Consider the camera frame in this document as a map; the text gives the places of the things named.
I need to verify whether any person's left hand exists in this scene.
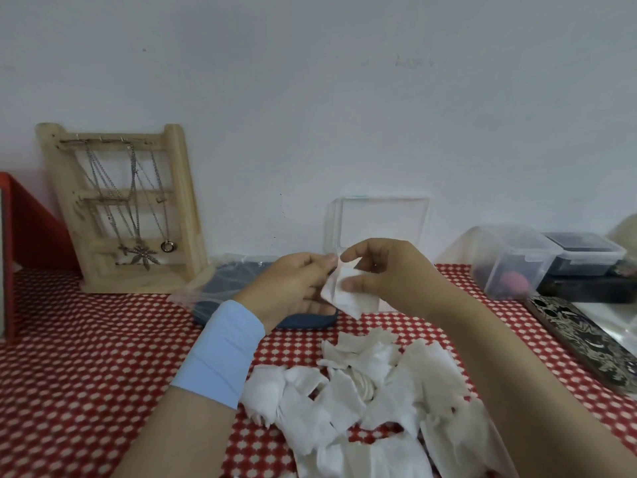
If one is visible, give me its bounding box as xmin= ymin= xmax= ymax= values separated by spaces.
xmin=234 ymin=252 xmax=339 ymax=334

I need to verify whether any person's right hand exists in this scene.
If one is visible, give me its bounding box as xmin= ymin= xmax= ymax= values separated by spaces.
xmin=340 ymin=238 xmax=478 ymax=322

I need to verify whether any white cloth square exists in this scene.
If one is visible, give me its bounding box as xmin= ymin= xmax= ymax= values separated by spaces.
xmin=320 ymin=256 xmax=382 ymax=319

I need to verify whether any clear cotton pad box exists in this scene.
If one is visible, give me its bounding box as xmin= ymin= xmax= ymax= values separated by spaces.
xmin=326 ymin=196 xmax=431 ymax=314

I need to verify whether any clear plastic bag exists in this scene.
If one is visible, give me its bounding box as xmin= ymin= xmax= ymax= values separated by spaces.
xmin=167 ymin=253 xmax=279 ymax=319

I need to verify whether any pile of white cotton pads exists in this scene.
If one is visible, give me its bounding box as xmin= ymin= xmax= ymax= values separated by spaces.
xmin=240 ymin=327 xmax=518 ymax=478

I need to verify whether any person's left forearm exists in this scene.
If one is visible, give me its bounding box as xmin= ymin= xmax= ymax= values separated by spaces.
xmin=111 ymin=385 xmax=238 ymax=478

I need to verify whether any person's right forearm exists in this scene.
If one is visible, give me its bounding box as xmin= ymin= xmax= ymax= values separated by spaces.
xmin=433 ymin=293 xmax=637 ymax=478

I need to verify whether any black tray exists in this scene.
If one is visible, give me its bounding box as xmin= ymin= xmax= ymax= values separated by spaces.
xmin=537 ymin=271 xmax=637 ymax=304

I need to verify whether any dark blue pouch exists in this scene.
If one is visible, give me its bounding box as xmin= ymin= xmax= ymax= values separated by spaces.
xmin=191 ymin=261 xmax=340 ymax=330

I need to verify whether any light blue wristband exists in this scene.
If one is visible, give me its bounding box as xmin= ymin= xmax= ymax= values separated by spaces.
xmin=171 ymin=299 xmax=266 ymax=410

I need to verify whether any pink makeup sponge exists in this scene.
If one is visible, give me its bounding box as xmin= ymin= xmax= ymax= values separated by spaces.
xmin=500 ymin=272 xmax=532 ymax=295

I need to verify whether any clear lidded plastic container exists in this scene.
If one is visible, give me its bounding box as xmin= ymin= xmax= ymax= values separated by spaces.
xmin=437 ymin=224 xmax=563 ymax=300

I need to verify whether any wooden jewelry stand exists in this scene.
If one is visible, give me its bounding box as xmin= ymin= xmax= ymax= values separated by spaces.
xmin=35 ymin=122 xmax=216 ymax=294

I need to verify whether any clear container with black contents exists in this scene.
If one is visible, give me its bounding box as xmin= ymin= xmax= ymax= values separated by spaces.
xmin=542 ymin=232 xmax=626 ymax=277

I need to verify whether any phone with patterned case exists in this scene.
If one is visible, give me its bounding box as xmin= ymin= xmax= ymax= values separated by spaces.
xmin=525 ymin=295 xmax=637 ymax=394

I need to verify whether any red checkered tablecloth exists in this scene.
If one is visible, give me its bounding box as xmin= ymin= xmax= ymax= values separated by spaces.
xmin=0 ymin=263 xmax=637 ymax=478

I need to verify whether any beige plastic tub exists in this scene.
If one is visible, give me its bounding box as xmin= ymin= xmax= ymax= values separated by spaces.
xmin=604 ymin=213 xmax=637 ymax=260

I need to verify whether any red framed mirror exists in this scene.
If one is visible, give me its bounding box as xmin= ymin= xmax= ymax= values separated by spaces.
xmin=0 ymin=172 xmax=80 ymax=344

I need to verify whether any ring pendant necklace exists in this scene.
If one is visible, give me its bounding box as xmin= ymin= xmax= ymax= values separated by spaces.
xmin=149 ymin=146 xmax=176 ymax=254

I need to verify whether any leaf pendant necklace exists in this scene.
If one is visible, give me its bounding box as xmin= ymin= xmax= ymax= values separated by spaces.
xmin=128 ymin=143 xmax=163 ymax=272

